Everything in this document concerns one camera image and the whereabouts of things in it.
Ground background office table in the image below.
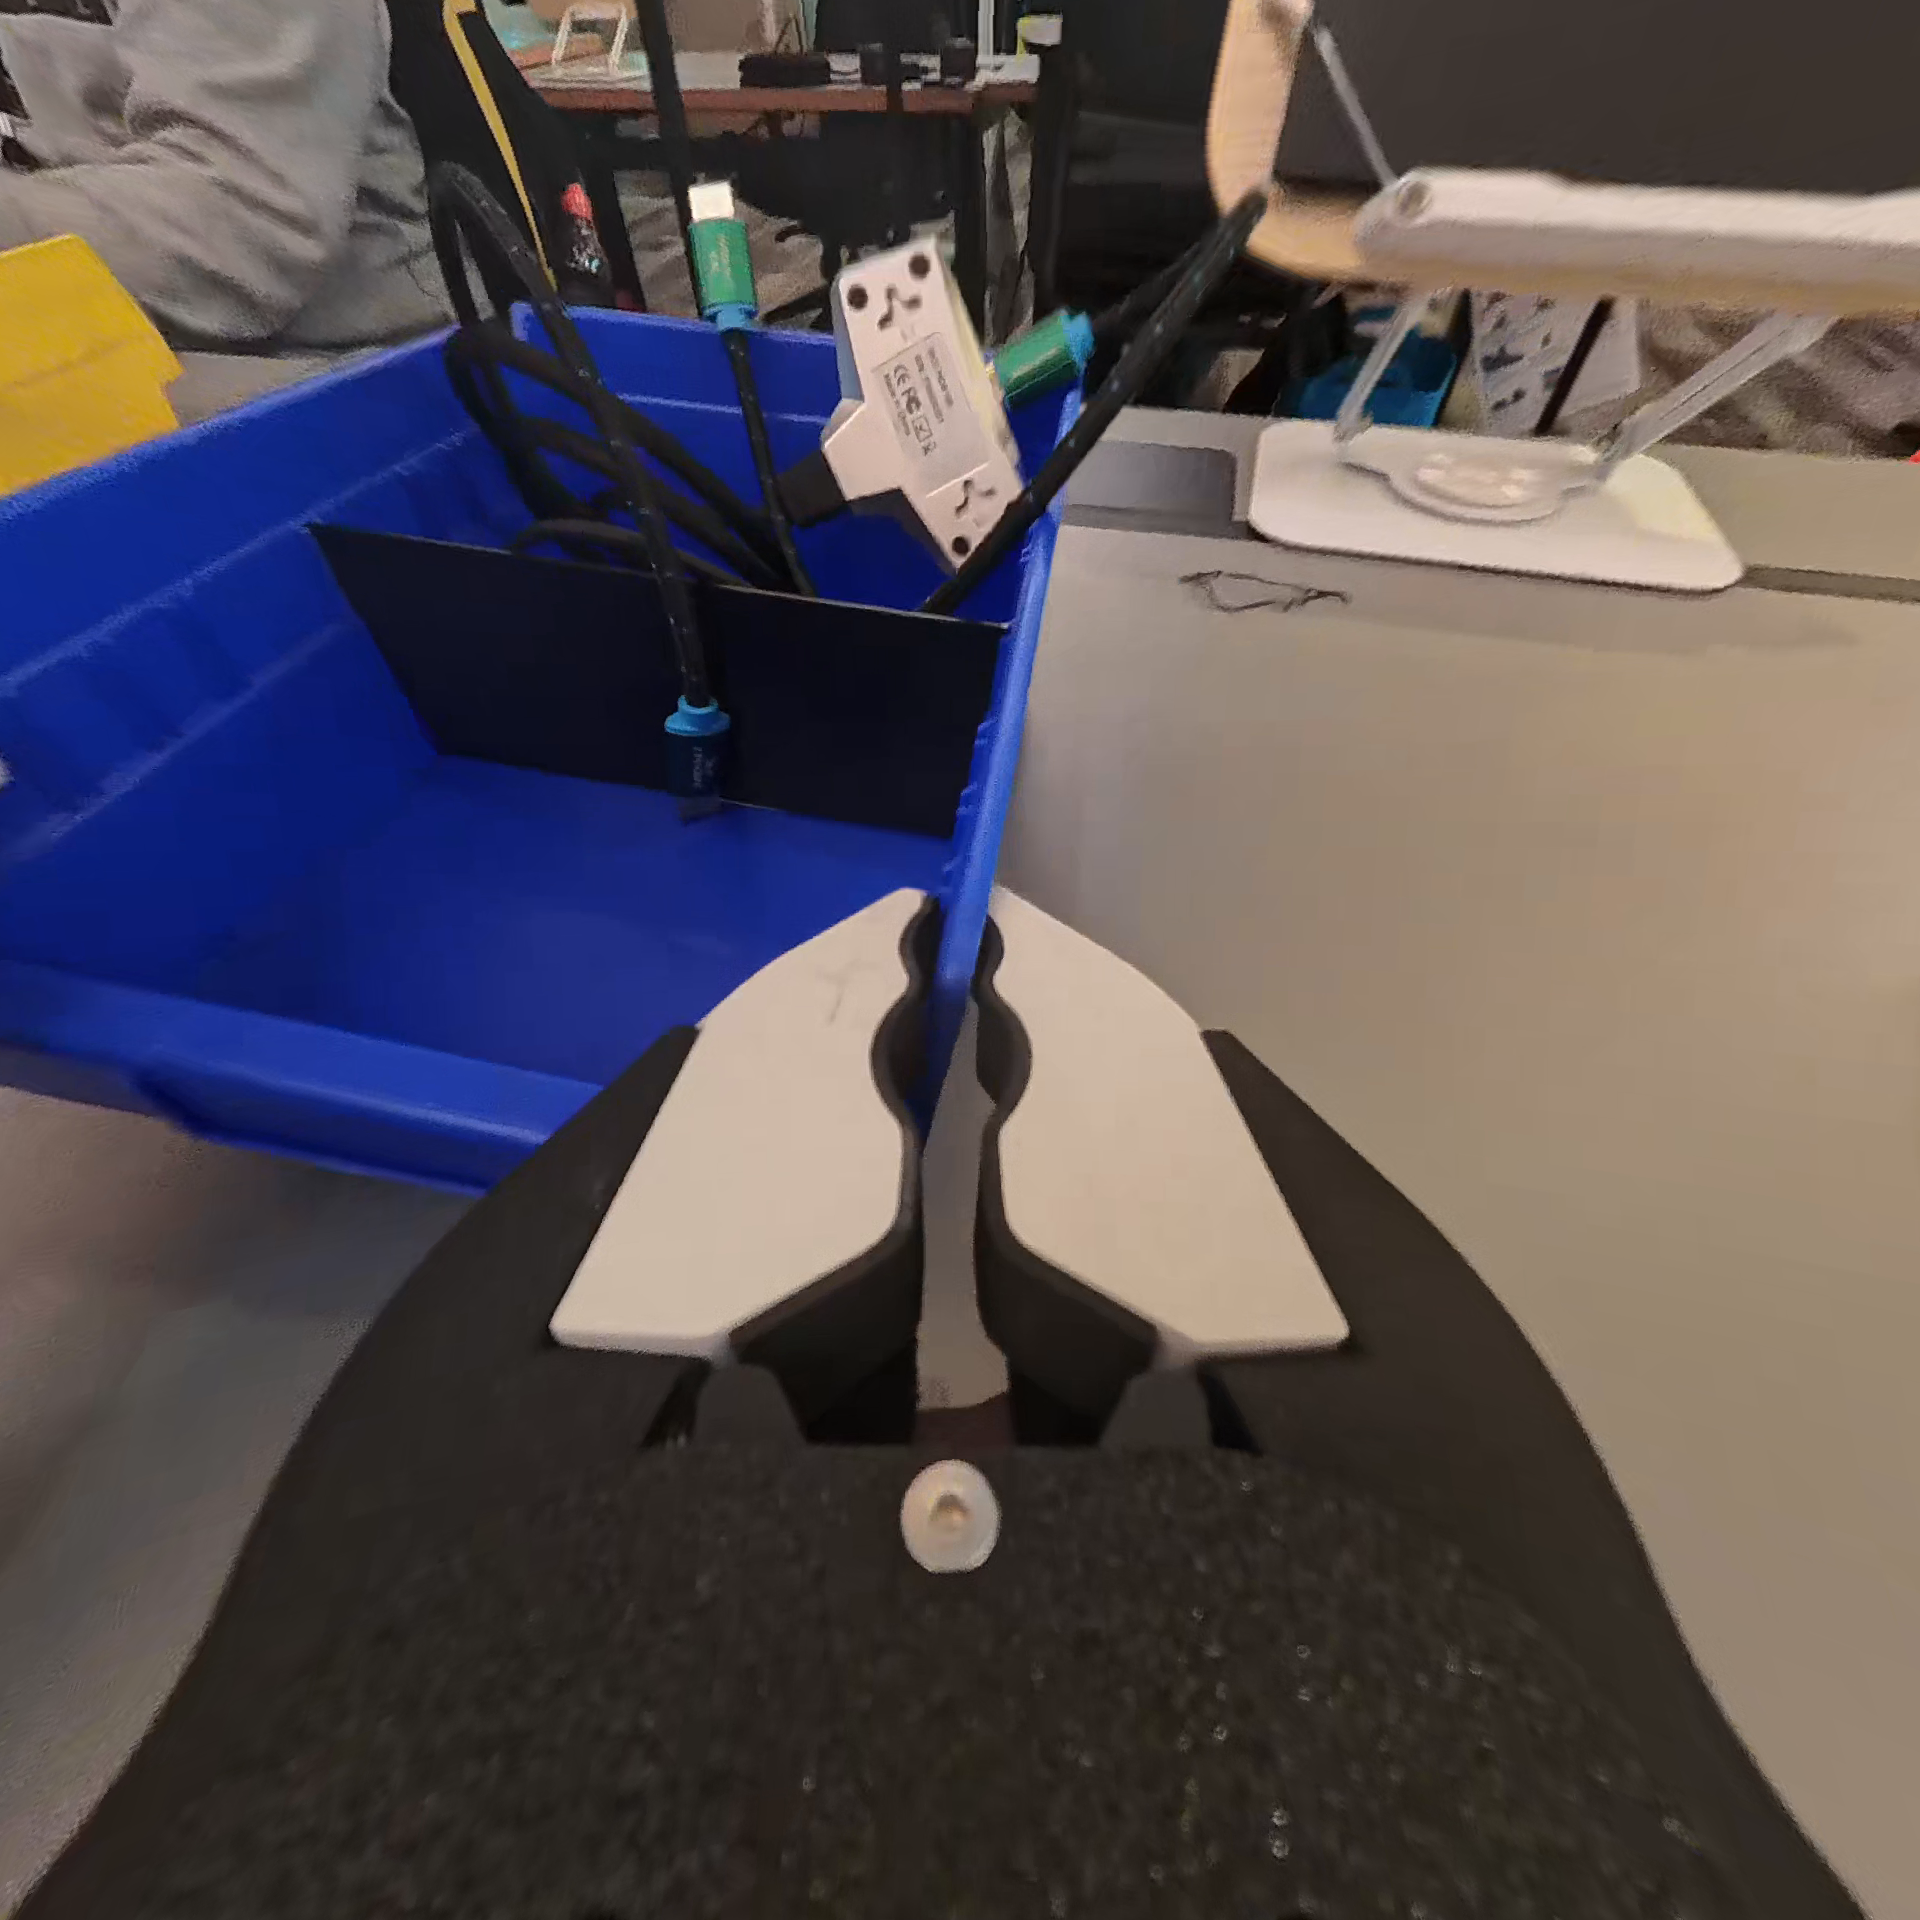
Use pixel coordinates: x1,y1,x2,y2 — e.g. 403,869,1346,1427
516,44,1051,324

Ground black braided cable blue plugs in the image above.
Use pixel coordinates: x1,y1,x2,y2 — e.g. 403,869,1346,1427
422,156,823,825

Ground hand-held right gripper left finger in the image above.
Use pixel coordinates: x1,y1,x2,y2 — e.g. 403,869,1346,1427
547,889,940,1449

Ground printed paper sheet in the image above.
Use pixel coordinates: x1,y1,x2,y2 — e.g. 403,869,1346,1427
1467,290,1645,441

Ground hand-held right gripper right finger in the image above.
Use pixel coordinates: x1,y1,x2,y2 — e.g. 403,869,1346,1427
970,886,1353,1449

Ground black video switch box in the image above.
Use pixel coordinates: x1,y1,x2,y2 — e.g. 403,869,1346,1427
773,237,1035,580

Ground black bin divider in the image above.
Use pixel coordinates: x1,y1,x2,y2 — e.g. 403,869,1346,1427
309,522,1008,839

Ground blue storage bin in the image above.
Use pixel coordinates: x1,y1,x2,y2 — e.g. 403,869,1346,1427
0,302,1089,1196

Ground yellow storage bin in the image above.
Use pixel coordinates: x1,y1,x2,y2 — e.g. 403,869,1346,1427
0,232,185,496

